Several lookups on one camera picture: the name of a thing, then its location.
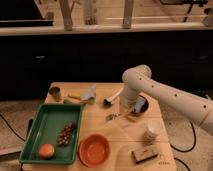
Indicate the metal fork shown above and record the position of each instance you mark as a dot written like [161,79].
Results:
[114,116]

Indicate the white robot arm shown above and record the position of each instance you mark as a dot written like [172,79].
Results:
[138,79]

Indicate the yellow banana toy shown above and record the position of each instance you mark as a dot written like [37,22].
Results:
[75,96]

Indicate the green vegetable toy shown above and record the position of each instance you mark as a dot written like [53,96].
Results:
[66,101]

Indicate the orange bowl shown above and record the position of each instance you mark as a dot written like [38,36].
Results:
[94,150]

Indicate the bunch of dark grapes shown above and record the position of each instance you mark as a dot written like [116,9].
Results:
[65,133]

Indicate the green plastic tray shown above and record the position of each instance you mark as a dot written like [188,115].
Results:
[47,124]

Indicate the brown rectangular sponge block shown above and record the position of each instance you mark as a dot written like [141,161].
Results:
[144,154]

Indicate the orange peach fruit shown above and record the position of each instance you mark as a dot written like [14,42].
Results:
[46,151]

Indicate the white handled dish brush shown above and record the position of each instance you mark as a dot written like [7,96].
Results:
[110,100]

